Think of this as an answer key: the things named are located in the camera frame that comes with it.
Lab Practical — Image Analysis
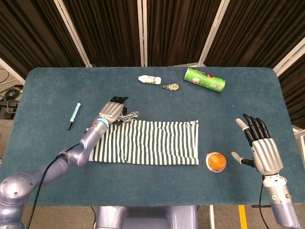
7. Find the dark fabric screen panel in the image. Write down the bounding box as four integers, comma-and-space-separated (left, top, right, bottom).
273, 45, 305, 129
199, 0, 305, 70
142, 0, 231, 67
0, 0, 92, 79
53, 0, 147, 67

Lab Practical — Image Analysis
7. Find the yellow floor tape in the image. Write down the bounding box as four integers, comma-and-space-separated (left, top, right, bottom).
238, 205, 247, 229

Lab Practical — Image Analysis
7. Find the thin grey floor cable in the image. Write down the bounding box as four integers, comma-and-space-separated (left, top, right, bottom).
0, 68, 10, 84

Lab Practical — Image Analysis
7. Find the white metal frame bar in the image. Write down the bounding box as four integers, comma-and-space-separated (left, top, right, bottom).
0, 58, 26, 84

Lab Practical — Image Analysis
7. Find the orange jelly cup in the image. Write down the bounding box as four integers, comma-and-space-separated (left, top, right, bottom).
206, 152, 227, 173

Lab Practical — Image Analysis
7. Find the green marker pen black cap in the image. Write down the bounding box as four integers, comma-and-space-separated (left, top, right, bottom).
66, 103, 81, 131

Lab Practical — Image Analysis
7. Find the green chip can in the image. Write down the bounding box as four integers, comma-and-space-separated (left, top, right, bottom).
183, 67, 226, 94

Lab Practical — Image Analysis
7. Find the white table leg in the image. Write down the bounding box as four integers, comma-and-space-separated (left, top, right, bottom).
209, 204, 215, 229

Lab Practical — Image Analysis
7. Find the white metal rack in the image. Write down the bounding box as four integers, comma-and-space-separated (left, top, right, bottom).
292, 127, 305, 153

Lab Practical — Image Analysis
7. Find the correction tape dispenser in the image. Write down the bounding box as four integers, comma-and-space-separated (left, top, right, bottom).
162, 83, 180, 92

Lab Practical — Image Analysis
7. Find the lavender robot torso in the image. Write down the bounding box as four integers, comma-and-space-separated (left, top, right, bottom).
94, 205, 200, 229

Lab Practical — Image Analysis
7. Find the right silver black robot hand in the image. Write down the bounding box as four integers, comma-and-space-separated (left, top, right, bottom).
231, 114, 284, 177

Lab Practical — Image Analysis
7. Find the black coiled cable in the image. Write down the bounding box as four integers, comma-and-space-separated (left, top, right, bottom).
3, 84, 24, 101

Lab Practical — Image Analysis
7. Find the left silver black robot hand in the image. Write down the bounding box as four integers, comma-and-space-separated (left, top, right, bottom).
98, 96, 129, 125

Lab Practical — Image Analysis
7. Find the small white plastic bottle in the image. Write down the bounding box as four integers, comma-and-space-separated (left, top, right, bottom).
138, 74, 162, 84

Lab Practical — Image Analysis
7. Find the black white striped t-shirt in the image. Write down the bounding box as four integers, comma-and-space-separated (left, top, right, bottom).
88, 111, 200, 167

